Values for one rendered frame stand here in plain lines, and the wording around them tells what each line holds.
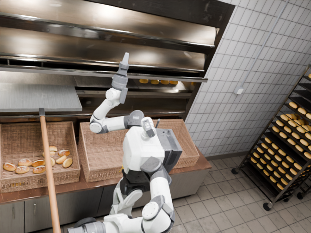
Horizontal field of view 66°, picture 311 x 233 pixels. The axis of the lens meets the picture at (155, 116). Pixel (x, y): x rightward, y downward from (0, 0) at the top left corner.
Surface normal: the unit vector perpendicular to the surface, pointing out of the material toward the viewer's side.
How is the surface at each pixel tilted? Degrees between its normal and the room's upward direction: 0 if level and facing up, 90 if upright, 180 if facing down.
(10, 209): 90
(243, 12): 90
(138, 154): 62
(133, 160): 85
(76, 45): 70
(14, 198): 0
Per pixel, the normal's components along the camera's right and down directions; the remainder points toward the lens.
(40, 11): 0.48, 0.29
